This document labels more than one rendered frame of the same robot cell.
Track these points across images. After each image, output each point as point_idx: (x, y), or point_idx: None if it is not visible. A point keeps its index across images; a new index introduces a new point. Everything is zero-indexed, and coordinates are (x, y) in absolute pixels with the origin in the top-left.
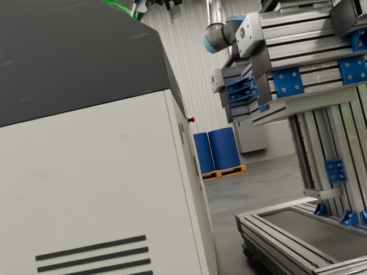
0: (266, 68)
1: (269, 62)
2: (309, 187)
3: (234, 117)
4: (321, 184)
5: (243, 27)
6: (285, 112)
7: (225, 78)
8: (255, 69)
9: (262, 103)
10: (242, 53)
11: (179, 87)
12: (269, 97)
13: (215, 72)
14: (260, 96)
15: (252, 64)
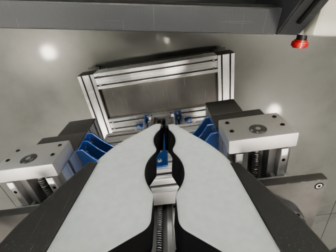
0: (51, 138)
1: (40, 141)
2: (167, 117)
3: (206, 107)
4: (149, 122)
5: (17, 163)
6: (111, 134)
7: (222, 142)
8: (74, 139)
9: (91, 119)
10: (56, 142)
11: (311, 35)
12: (71, 122)
13: (226, 137)
14: (89, 123)
15: (76, 143)
